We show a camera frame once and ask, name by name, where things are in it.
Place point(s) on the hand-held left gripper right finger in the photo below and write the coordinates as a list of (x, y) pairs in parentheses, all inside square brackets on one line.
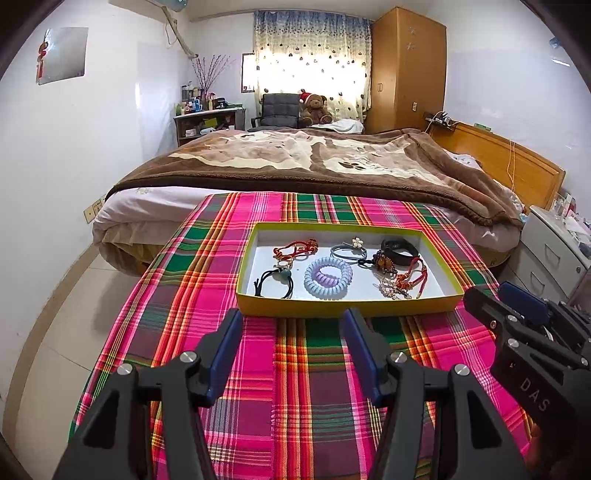
[(364, 350)]

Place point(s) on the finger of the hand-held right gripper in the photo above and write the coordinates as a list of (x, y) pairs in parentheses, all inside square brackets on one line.
[(524, 300), (485, 307)]

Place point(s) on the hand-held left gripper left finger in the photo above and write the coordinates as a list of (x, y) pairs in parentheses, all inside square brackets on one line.
[(226, 350)]

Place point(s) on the yellow-green rimmed tray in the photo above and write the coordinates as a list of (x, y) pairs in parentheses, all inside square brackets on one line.
[(265, 251)]

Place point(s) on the white nightstand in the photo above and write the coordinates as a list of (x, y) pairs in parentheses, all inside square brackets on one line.
[(549, 249)]

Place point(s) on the pearl hair clip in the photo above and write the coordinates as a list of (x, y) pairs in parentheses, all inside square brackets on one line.
[(392, 290)]

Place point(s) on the pink green plaid cloth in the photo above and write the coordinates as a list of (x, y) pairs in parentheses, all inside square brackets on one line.
[(300, 369)]

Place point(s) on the brown beaded ornament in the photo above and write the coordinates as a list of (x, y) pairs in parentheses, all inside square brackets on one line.
[(383, 262)]

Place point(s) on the black wristband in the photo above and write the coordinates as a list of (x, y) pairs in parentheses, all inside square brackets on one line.
[(401, 254)]

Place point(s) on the pink round gold-rimmed charm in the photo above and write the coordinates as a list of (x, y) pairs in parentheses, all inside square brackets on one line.
[(284, 264)]

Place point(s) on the wooden headboard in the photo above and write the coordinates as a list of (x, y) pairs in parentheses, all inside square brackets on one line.
[(508, 161)]

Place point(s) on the white floral pillow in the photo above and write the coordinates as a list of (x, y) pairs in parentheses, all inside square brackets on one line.
[(466, 160)]

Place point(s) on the bed with white sheet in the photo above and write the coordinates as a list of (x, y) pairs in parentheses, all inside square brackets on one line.
[(138, 207)]

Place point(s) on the brown patterned blanket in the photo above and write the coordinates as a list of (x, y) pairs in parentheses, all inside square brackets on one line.
[(277, 175)]

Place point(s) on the power strip with plugs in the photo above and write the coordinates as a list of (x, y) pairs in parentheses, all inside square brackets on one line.
[(441, 119)]

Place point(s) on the wooden shelf desk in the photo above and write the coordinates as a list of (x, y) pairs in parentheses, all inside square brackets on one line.
[(203, 124)]

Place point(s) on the dark grey chair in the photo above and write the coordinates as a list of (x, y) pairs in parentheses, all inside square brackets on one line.
[(279, 110)]

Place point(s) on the brown teddy bear santa hat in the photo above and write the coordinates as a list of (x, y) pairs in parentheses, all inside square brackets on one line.
[(316, 108)]

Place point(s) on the row of cosmetic bottles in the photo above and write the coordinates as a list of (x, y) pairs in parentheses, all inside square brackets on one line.
[(196, 104)]

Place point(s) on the wooden wardrobe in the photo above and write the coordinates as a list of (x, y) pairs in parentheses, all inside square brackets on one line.
[(406, 69)]

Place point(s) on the dry branches in vase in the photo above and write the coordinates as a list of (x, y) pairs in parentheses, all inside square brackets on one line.
[(212, 69)]

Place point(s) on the heart print curtain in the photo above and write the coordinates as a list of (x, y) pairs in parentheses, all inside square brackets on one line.
[(314, 55)]

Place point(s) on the white air conditioner pipe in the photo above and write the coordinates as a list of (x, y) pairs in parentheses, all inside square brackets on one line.
[(178, 34)]

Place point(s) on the red knot ornament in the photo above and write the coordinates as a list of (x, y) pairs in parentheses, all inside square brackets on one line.
[(42, 60)]

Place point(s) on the wall socket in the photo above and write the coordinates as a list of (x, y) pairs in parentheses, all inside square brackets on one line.
[(93, 210)]

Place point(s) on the silver wall poster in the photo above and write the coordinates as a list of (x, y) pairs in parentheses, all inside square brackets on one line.
[(64, 55)]

